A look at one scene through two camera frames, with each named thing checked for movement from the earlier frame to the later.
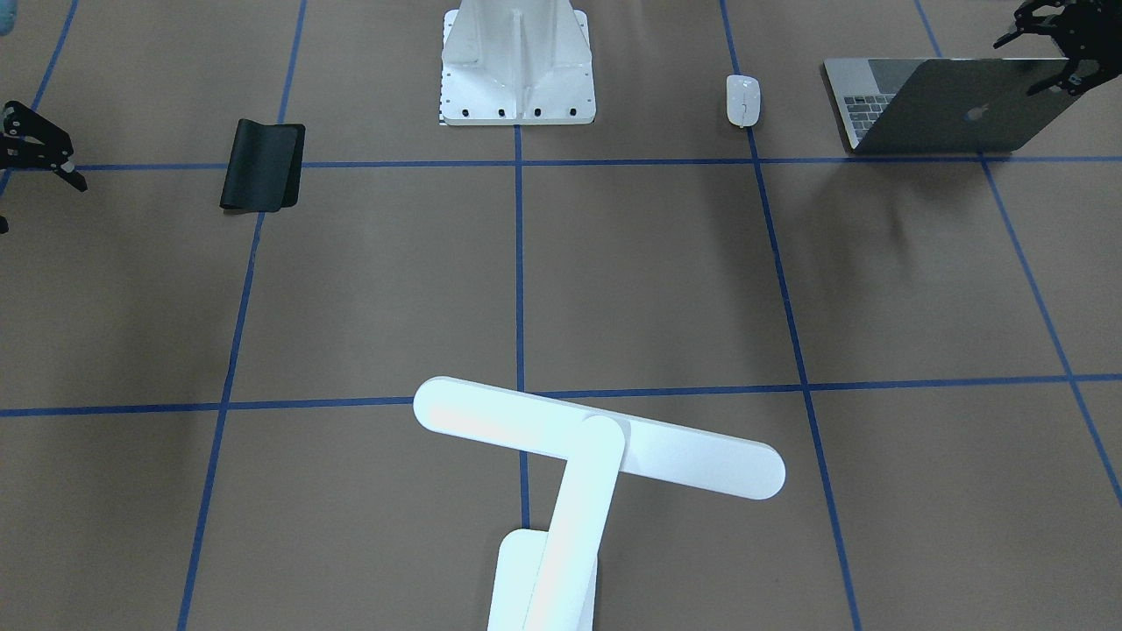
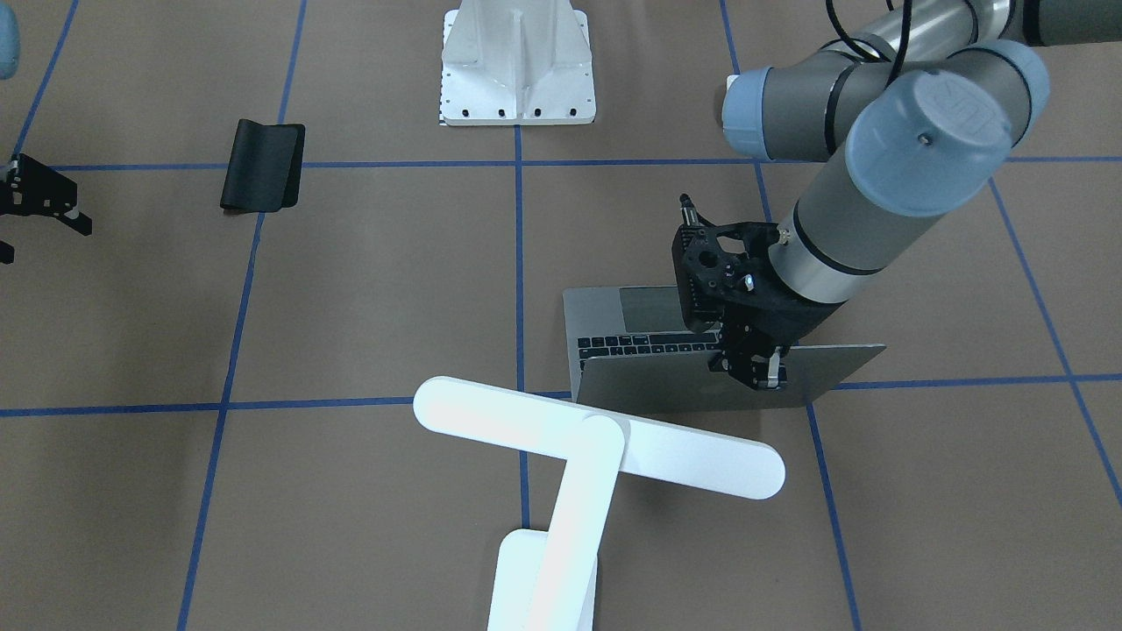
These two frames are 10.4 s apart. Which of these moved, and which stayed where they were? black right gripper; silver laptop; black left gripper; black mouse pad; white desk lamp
Moved: black left gripper; silver laptop; black right gripper
Stayed: white desk lamp; black mouse pad
